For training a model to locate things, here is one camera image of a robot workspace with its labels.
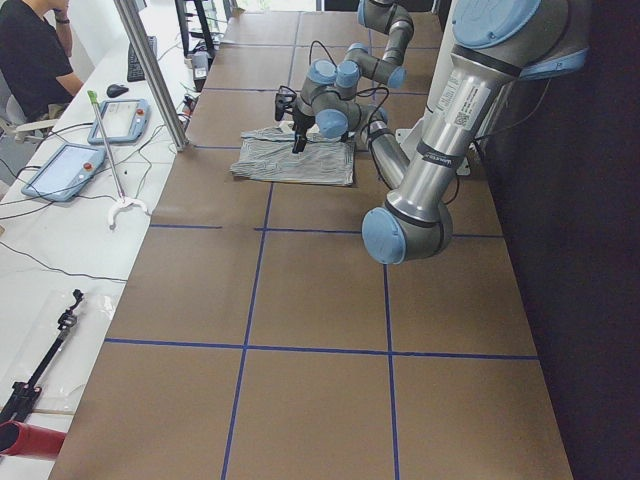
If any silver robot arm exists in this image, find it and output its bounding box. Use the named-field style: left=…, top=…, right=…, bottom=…
left=345, top=0, right=414, bottom=89
left=276, top=0, right=592, bottom=264

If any black keyboard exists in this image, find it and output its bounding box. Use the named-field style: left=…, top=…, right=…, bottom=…
left=127, top=36, right=157, bottom=82

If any blue teach pendant far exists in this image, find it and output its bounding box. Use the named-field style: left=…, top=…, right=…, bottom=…
left=97, top=99, right=150, bottom=144

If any black computer mouse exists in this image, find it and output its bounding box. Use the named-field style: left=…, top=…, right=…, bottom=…
left=106, top=84, right=129, bottom=98

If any aluminium camera post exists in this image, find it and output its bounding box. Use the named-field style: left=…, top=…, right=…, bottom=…
left=114, top=0, right=188, bottom=152

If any black camera clamp mount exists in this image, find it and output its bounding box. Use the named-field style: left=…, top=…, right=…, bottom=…
left=0, top=288, right=85, bottom=426

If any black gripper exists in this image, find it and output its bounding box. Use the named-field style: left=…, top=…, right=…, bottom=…
left=292, top=97, right=316, bottom=153

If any blue teach pendant near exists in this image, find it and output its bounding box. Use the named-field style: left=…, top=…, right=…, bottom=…
left=21, top=143, right=106, bottom=202

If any blue teach pendant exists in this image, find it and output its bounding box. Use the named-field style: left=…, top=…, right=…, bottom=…
left=97, top=99, right=150, bottom=144
left=21, top=143, right=106, bottom=202

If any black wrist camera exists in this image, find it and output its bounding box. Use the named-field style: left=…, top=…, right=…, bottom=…
left=274, top=90, right=297, bottom=121

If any clear plastic sheet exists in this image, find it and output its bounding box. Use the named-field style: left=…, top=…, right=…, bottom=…
left=0, top=289, right=121, bottom=416

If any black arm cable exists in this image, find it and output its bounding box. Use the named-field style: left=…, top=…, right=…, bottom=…
left=277, top=39, right=391, bottom=121

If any seated person black shirt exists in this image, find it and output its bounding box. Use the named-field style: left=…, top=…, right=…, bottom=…
left=1, top=0, right=83, bottom=122

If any navy white striped polo shirt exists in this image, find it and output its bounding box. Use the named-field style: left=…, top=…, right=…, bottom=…
left=230, top=122, right=356, bottom=186

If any red cylinder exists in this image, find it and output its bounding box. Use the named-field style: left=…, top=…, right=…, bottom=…
left=1, top=421, right=66, bottom=460

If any black desk stand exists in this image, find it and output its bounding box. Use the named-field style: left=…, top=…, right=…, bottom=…
left=174, top=0, right=220, bottom=60

